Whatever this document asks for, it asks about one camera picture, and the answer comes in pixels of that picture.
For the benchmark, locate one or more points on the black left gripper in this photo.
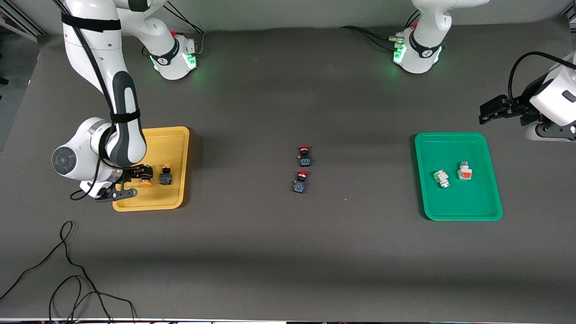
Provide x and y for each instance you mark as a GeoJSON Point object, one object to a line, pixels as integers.
{"type": "Point", "coordinates": [523, 106]}

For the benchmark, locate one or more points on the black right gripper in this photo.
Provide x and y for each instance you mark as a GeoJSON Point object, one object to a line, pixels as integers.
{"type": "Point", "coordinates": [131, 173]}

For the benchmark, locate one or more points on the yellow mushroom push button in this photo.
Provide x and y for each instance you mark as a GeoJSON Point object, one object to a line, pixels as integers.
{"type": "Point", "coordinates": [146, 182]}
{"type": "Point", "coordinates": [165, 179]}

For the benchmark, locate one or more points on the orange white switch block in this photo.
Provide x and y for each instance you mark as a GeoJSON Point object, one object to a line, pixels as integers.
{"type": "Point", "coordinates": [465, 173]}

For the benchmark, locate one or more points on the green push button white body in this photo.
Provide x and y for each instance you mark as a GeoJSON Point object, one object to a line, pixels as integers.
{"type": "Point", "coordinates": [442, 178]}

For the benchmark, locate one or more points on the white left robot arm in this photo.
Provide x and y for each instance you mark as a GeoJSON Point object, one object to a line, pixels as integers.
{"type": "Point", "coordinates": [420, 49]}

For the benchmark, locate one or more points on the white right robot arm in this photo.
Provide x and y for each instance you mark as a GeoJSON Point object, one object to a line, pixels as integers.
{"type": "Point", "coordinates": [99, 54]}

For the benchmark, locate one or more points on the yellow plastic tray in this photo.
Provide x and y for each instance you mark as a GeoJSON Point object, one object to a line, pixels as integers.
{"type": "Point", "coordinates": [173, 144]}

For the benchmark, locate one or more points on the green plastic tray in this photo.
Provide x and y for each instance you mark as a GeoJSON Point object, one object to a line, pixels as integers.
{"type": "Point", "coordinates": [459, 202]}

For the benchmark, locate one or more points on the red mushroom push button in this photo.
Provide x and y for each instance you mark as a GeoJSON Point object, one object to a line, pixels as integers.
{"type": "Point", "coordinates": [299, 186]}
{"type": "Point", "coordinates": [305, 159]}

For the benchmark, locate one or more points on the grey table mat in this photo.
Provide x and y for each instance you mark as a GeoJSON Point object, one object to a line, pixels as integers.
{"type": "Point", "coordinates": [288, 252]}

